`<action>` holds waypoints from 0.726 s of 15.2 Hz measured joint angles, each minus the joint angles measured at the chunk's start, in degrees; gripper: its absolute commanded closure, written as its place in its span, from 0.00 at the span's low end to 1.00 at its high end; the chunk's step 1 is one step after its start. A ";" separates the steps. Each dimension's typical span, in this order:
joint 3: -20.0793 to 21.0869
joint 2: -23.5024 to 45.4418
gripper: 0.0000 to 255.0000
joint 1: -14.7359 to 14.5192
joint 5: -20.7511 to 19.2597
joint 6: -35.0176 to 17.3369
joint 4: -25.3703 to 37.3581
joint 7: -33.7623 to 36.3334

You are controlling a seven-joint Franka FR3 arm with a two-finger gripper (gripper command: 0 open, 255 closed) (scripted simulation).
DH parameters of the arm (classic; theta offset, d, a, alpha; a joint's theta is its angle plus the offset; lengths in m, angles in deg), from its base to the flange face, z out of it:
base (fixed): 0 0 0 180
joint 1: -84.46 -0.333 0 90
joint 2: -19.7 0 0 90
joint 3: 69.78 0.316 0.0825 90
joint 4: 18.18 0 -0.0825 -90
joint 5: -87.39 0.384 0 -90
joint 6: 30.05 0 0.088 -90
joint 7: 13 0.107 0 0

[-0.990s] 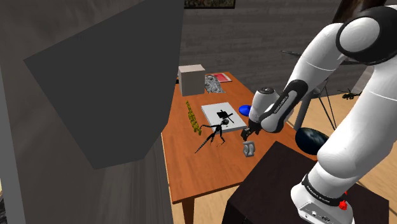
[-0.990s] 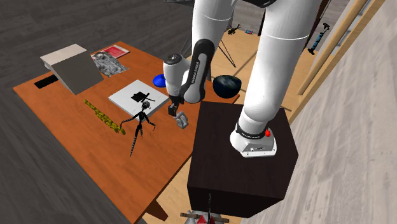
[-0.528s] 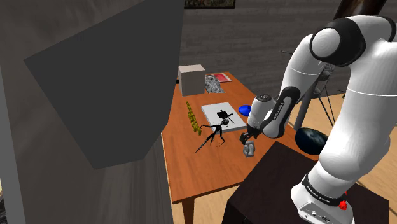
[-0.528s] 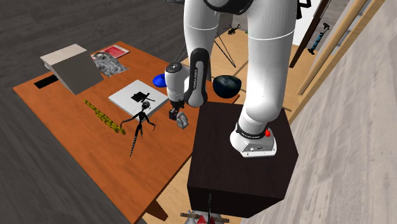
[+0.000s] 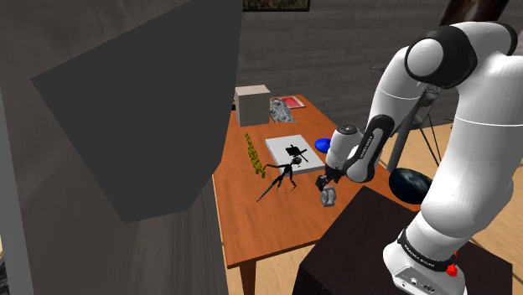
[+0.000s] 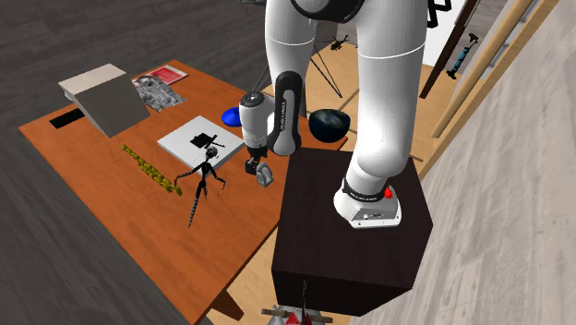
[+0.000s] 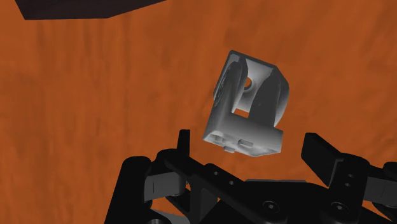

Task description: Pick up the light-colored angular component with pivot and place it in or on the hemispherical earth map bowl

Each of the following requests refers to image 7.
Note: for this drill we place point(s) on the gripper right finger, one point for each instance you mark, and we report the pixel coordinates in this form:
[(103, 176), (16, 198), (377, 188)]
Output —
[(341, 173)]

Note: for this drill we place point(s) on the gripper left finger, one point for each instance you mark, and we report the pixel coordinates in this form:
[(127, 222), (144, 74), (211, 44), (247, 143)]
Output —
[(173, 173)]

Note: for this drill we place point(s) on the grey blocky bracket object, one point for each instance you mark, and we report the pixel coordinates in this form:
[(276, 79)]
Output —
[(248, 105)]

